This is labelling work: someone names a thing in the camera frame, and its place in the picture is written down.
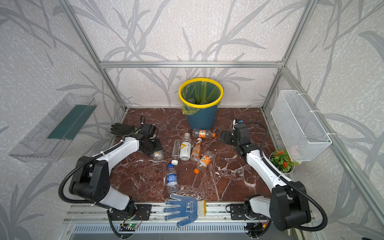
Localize orange label bottle top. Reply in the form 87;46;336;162
193;129;216;139

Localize orange cap label bottle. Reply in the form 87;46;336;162
194;151;215;175

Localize clear bottle blue label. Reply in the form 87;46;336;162
166;164;179;194

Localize orange liquid bottle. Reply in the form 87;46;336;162
191;138;202;162

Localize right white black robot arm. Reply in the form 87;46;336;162
220;119;328;232

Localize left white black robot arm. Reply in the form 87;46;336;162
58;122;162;216

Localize teal bin with yellow rim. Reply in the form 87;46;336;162
178;78;224;130

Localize slim clear bottle white cap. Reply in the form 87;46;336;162
171;140;181;166

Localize black green work glove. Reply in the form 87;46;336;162
110;123;142;137

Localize white yellow label bottle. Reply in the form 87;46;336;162
180;133;192;161

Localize potted plant red flowers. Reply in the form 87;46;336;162
270;149;301;175

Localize blue dotted knit glove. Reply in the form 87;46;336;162
163;193;207;229

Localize green circuit board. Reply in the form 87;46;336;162
119;222;142;233

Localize white green striped glove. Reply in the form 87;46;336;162
285;228;313;240

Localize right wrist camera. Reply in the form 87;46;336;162
232;119;244;128

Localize white wire mesh basket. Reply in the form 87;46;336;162
271;90;332;162

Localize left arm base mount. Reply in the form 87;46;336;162
110;204;152;221

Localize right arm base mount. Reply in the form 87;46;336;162
225;204;250;221

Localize clear plastic wall tray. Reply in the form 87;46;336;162
9;94;97;163

